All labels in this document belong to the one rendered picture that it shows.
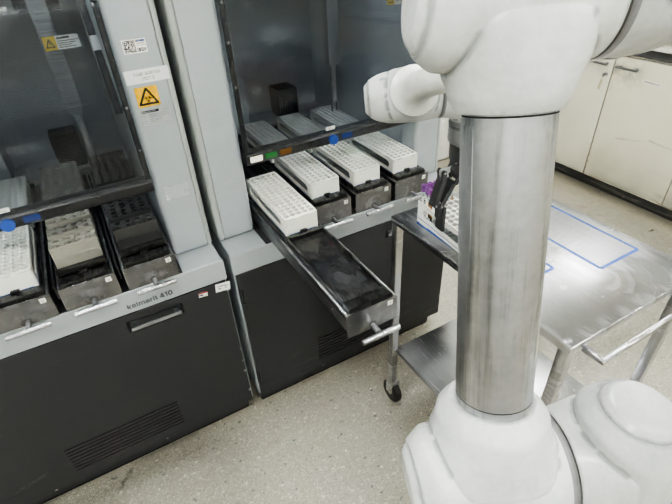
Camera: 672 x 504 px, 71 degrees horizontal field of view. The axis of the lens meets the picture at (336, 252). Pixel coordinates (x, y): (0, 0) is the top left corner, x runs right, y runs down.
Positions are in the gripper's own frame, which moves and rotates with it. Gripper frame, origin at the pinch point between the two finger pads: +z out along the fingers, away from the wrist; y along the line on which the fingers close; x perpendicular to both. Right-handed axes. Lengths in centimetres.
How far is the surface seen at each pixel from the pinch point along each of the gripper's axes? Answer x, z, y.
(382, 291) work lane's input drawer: -10.6, 5.7, -28.7
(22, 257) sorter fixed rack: 40, 1, -104
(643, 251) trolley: -28.9, 5.6, 34.6
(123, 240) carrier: 38, 3, -80
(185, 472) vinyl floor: 22, 87, -86
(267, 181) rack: 47, 1, -36
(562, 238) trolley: -15.3, 5.5, 22.3
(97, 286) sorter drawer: 30, 9, -89
